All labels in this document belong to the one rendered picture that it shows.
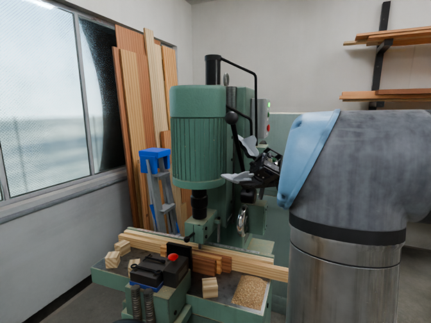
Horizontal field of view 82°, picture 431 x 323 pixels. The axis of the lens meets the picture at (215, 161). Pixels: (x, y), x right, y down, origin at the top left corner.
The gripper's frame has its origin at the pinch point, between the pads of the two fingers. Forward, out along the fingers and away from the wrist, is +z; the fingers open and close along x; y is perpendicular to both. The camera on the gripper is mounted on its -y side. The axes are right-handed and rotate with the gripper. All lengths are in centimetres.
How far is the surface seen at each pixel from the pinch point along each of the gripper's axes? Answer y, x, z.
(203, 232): -23.3, 14.9, -8.5
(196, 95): 3.9, -10.0, 14.5
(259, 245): -49, 0, -46
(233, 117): 9.5, -4.0, 4.0
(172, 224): -128, -19, -18
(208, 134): -2.0, -4.8, 6.4
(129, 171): -154, -55, 29
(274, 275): -17.8, 20.0, -33.7
